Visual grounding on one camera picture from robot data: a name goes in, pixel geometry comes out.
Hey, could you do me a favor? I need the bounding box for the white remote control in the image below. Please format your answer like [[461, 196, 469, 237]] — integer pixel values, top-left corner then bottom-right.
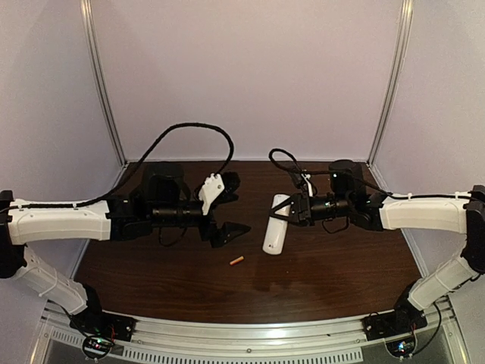
[[262, 216, 288, 255]]

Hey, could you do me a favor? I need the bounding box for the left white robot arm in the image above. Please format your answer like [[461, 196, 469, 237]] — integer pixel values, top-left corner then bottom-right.
[[1, 162, 251, 334]]

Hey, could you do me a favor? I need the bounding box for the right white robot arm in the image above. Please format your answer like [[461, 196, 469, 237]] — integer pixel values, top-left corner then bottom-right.
[[262, 159, 484, 328]]

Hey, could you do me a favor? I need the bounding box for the orange battery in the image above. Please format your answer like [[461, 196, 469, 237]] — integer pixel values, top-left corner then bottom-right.
[[229, 256, 245, 266]]

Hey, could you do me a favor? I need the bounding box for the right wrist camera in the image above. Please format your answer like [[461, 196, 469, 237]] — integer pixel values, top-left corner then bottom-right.
[[289, 172, 314, 197]]

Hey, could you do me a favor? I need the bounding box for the right black cable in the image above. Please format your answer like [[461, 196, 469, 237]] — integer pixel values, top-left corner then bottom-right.
[[268, 147, 334, 179]]

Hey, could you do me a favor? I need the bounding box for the black cable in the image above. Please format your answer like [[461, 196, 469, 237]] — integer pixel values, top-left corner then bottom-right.
[[268, 147, 334, 179], [83, 121, 235, 208]]

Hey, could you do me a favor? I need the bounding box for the aluminium front rail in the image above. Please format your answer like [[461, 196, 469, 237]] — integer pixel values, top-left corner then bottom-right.
[[37, 299, 463, 363]]

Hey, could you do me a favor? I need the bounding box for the left black cable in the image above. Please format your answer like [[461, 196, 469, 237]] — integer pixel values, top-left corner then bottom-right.
[[83, 121, 235, 208]]

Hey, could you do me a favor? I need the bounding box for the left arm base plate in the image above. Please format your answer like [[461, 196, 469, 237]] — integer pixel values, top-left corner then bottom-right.
[[69, 312, 136, 342]]

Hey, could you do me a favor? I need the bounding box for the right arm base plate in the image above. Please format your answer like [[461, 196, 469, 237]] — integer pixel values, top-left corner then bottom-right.
[[361, 309, 427, 340]]

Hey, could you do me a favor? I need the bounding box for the right aluminium frame post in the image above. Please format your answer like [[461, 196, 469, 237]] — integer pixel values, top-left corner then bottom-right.
[[367, 0, 414, 166]]

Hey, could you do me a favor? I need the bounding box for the aluminium frame post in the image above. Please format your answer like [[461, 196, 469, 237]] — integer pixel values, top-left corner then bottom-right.
[[367, 0, 414, 166], [80, 0, 127, 166]]

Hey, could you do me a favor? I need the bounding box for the left aluminium frame post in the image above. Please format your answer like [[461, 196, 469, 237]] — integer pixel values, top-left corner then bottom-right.
[[80, 0, 127, 166]]

